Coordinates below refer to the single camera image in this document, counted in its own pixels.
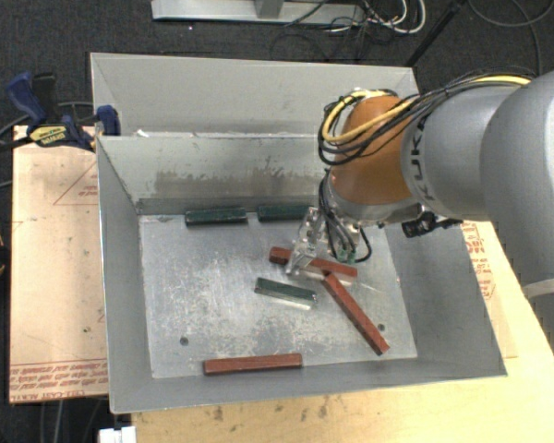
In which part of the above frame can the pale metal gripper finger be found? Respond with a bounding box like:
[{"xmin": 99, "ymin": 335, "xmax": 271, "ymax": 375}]
[
  {"xmin": 301, "ymin": 247, "xmax": 323, "ymax": 272},
  {"xmin": 284, "ymin": 248, "xmax": 306, "ymax": 279}
]

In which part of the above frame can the dark green flat block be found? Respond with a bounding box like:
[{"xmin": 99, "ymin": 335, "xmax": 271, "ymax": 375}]
[
  {"xmin": 253, "ymin": 276, "xmax": 319, "ymax": 311},
  {"xmin": 257, "ymin": 203, "xmax": 313, "ymax": 223},
  {"xmin": 184, "ymin": 206, "xmax": 249, "ymax": 227}
]

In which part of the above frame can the grey metal bin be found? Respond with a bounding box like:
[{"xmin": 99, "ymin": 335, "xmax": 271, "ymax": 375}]
[{"xmin": 90, "ymin": 52, "xmax": 509, "ymax": 415}]

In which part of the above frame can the brown cardboard board red print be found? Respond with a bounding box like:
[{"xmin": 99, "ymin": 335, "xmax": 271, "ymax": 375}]
[{"xmin": 8, "ymin": 125, "xmax": 521, "ymax": 406}]

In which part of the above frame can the red-brown flat block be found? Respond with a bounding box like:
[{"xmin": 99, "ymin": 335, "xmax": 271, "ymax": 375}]
[
  {"xmin": 268, "ymin": 245, "xmax": 359, "ymax": 288},
  {"xmin": 320, "ymin": 271, "xmax": 391, "ymax": 357},
  {"xmin": 202, "ymin": 352, "xmax": 304, "ymax": 377}
]

